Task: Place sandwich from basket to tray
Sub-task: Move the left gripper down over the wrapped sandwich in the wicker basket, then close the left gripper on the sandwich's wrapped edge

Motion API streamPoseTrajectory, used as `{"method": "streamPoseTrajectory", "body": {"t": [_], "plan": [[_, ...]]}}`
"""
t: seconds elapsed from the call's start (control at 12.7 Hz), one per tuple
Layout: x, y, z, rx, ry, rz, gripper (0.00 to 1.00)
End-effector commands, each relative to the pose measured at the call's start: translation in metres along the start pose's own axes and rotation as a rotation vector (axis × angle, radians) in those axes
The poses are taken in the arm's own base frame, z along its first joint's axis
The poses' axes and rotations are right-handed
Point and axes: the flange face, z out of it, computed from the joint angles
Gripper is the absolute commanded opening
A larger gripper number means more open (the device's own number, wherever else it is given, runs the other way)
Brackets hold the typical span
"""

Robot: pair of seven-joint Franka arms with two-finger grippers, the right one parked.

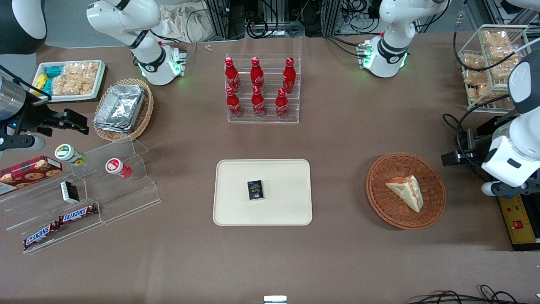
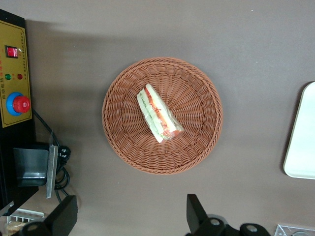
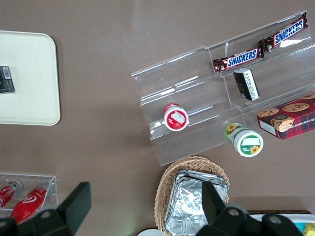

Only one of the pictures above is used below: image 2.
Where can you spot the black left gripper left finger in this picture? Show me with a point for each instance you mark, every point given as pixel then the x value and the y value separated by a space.
pixel 61 216

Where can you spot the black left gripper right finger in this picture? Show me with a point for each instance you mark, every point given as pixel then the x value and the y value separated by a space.
pixel 197 214

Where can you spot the triangle sandwich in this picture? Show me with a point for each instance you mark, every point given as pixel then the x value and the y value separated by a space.
pixel 155 110

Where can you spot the round brown wicker basket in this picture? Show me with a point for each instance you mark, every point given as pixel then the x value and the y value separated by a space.
pixel 197 98

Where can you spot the cream rectangular tray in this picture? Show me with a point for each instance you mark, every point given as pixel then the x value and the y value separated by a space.
pixel 302 137

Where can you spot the bagged fried snack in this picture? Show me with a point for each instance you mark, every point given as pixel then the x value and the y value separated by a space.
pixel 14 227

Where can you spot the black power plug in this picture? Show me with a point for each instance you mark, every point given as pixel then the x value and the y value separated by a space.
pixel 64 153

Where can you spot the clear acrylic bottle stand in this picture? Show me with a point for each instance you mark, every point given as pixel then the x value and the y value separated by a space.
pixel 285 231

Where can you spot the black sealing machine yellow panel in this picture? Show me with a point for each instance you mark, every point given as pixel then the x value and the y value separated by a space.
pixel 17 73

